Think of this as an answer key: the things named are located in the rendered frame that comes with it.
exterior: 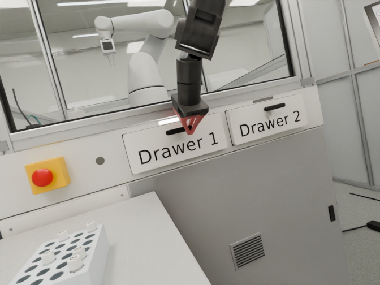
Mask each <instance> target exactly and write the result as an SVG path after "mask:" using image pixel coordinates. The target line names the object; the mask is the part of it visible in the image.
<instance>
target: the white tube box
mask: <svg viewBox="0 0 380 285"><path fill-rule="evenodd" d="M96 227H97V229H96V230H95V231H93V232H91V233H89V232H88V230H87V229H84V230H81V231H78V232H75V233H72V234H69V235H68V237H69V239H68V240H66V241H64V242H61V243H60V242H59V239H58V238H57V239H54V240H50V241H47V242H44V243H42V244H41V246H40V247H39V248H38V250H36V252H35V253H34V254H33V256H32V257H31V258H30V259H29V260H28V261H27V263H26V264H25V265H24V266H23V267H22V268H21V270H20V271H19V272H18V273H17V274H16V275H15V277H14V278H13V279H12V281H11V282H10V283H9V284H8V285H102V280H103V275H104V271H105V266H106V260H107V255H108V251H109V242H108V239H107V236H106V232H105V228H104V225H103V224H99V225H97V226H96ZM80 246H83V247H84V248H85V252H86V255H87V256H86V258H85V259H84V260H82V263H83V267H82V268H81V269H80V270H79V271H77V272H74V273H71V272H70V270H69V267H68V263H67V261H68V259H69V258H71V257H72V256H73V254H72V251H73V250H74V249H75V248H77V247H80ZM49 250H53V252H54V255H55V261H54V262H53V263H52V264H50V265H47V266H44V265H43V263H42V259H41V255H42V254H43V253H44V252H46V251H49Z"/></svg>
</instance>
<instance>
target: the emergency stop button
mask: <svg viewBox="0 0 380 285"><path fill-rule="evenodd" d="M52 181H53V173H52V172H51V171H50V170H48V169H38V170H36V171H35V172H34V173H33V174H32V182H33V184H34V185H36V186H38V187H45V186H47V185H49V184H50V183H51V182H52Z"/></svg>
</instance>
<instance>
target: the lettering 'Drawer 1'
mask: <svg viewBox="0 0 380 285"><path fill-rule="evenodd" d="M211 134H212V135H213V140H214V143H213V144H212V145H214V144H218V142H215V138H214V133H213V132H212V133H210V134H209V135H211ZM200 140H202V138H200V139H199V140H198V139H197V142H198V147H199V149H200ZM189 143H193V145H190V146H194V145H195V143H194V142H193V141H189V142H188V143H187V148H188V150H190V151H193V150H195V149H196V148H194V149H190V148H189V147H190V146H188V144H189ZM178 147H179V149H180V151H181V152H182V153H184V143H183V147H182V149H181V148H180V146H179V144H178V145H177V152H176V150H175V148H174V146H172V148H173V150H174V152H175V153H176V155H178ZM164 149H167V150H168V151H166V152H163V154H162V156H163V158H167V157H169V156H170V157H171V154H170V150H169V148H163V149H162V151H163V150H164ZM157 151H159V149H158V150H156V151H154V155H155V158H156V160H157V156H156V152H157ZM141 152H148V154H149V160H148V161H146V162H143V160H142V157H141ZM167 152H168V153H169V155H168V156H167V157H165V156H164V154H165V153H167ZM139 156H140V161H141V164H145V163H148V162H150V160H151V158H152V156H151V153H150V152H149V151H148V150H141V151H139Z"/></svg>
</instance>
